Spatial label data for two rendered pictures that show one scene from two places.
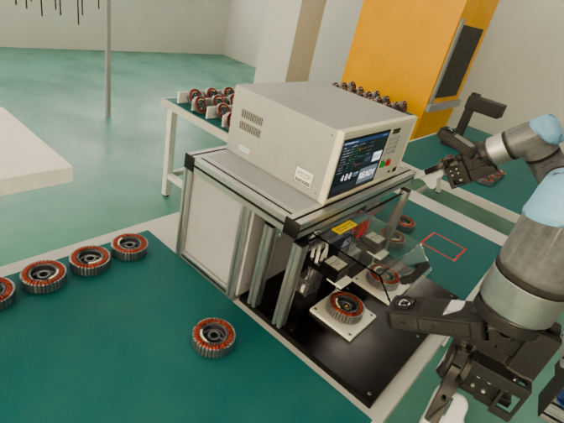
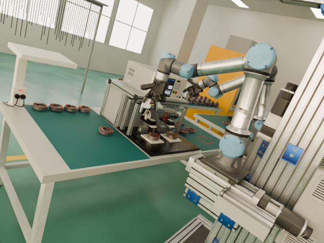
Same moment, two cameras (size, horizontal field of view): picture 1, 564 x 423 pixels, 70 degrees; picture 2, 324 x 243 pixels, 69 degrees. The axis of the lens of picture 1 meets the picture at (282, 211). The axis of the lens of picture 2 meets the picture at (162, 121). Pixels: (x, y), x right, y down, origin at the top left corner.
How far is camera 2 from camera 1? 1.07 m
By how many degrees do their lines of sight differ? 14
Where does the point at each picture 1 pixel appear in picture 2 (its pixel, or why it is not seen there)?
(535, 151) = (209, 83)
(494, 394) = (156, 98)
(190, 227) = (106, 104)
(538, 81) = not seen: hidden behind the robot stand
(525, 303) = (158, 74)
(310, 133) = (146, 73)
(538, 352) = (162, 86)
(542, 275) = (160, 68)
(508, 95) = not seen: hidden behind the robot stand
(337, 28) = not seen: hidden behind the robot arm
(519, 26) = (280, 80)
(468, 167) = (194, 89)
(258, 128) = (133, 73)
